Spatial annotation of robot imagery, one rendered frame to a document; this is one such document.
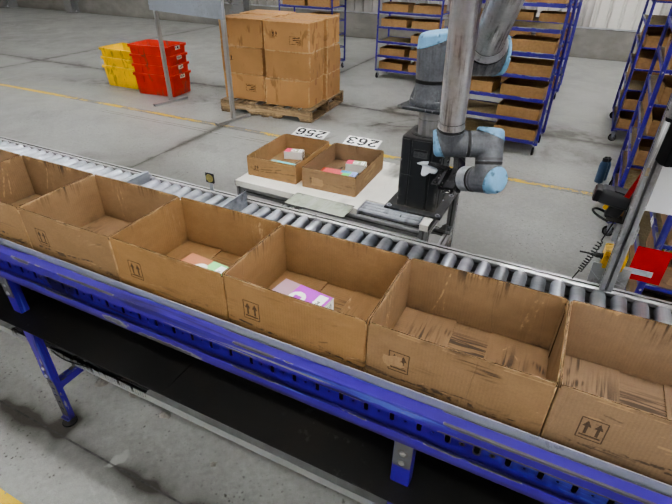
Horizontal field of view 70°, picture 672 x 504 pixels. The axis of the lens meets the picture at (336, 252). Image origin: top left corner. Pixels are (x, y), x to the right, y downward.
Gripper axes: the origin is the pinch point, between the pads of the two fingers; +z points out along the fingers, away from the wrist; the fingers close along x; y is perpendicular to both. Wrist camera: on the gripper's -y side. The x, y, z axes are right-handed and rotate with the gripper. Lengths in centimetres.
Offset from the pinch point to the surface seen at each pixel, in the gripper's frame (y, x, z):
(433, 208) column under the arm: 7.7, 18.6, 10.6
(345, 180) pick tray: 12.5, -9.8, 41.6
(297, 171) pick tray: 17, -24, 64
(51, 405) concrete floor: 164, -65, 81
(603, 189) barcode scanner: -9, 22, -57
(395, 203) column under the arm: 11.9, 9.5, 25.1
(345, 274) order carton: 55, -35, -34
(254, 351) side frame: 83, -55, -46
